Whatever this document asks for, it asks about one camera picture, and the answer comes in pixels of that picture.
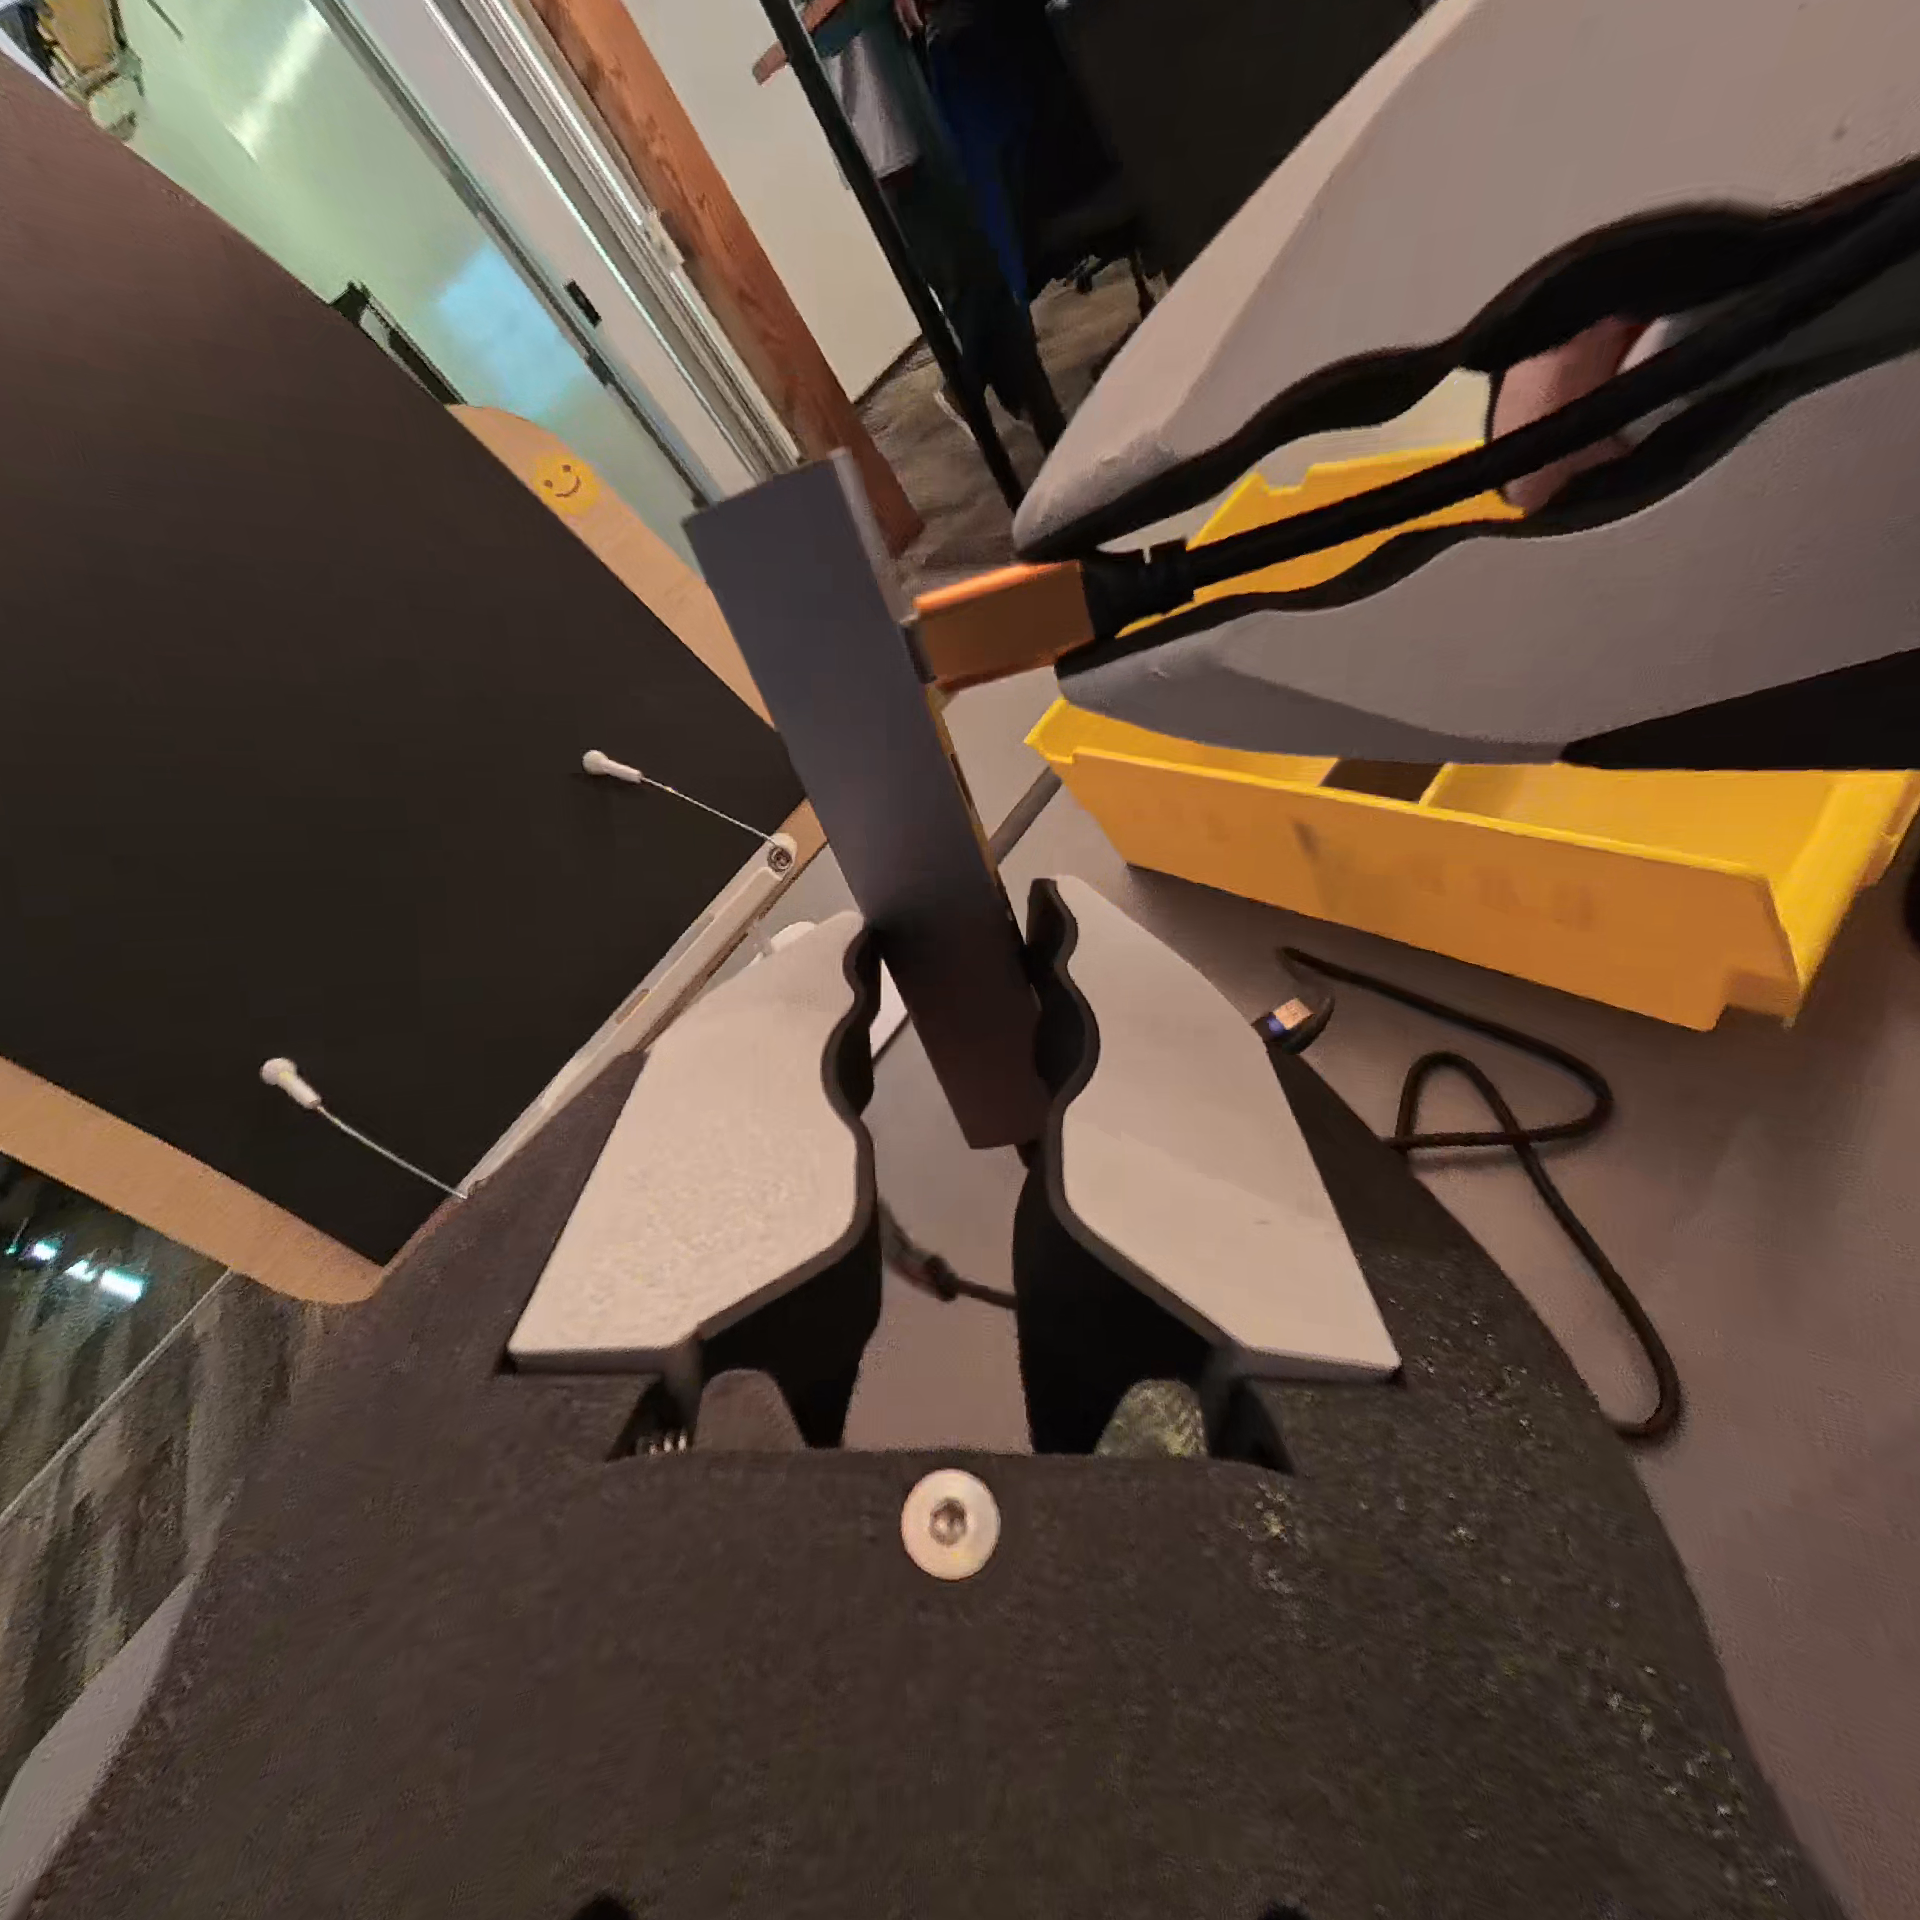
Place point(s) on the yellow smiley sticker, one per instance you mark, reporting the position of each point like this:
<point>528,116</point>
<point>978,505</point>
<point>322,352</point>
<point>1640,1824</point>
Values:
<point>567,485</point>

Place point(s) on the person's right hand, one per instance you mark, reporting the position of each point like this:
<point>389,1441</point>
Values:
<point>1559,368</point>

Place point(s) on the wooden post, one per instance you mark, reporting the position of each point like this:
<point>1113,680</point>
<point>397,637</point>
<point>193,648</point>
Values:
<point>706,226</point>

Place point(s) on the grey usb hub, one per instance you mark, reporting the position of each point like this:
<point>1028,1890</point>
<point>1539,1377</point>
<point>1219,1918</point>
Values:
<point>871,780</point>

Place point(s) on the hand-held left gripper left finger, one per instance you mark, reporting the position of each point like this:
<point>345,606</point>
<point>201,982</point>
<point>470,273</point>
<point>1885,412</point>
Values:
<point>706,1186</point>

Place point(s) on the black divider panel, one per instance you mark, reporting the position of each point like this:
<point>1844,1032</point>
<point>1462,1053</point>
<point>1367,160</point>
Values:
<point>301,672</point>

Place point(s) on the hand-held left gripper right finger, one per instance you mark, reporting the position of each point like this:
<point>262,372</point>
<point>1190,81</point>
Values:
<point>1199,1199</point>

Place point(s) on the black office chair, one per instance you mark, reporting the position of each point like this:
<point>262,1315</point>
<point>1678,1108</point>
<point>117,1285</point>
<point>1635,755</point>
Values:
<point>1199,117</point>

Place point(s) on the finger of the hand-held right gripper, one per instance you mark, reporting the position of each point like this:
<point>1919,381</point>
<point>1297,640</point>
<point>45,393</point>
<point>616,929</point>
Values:
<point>1652,632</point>
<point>1499,135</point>

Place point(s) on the yellow plastic bin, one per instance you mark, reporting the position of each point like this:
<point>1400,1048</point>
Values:
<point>1426,864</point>

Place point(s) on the black panel on wooden board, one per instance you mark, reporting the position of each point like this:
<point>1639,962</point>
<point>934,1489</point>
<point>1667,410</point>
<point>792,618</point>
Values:
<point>134,1186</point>

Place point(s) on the black metal pole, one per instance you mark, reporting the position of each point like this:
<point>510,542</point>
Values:
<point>866,179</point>

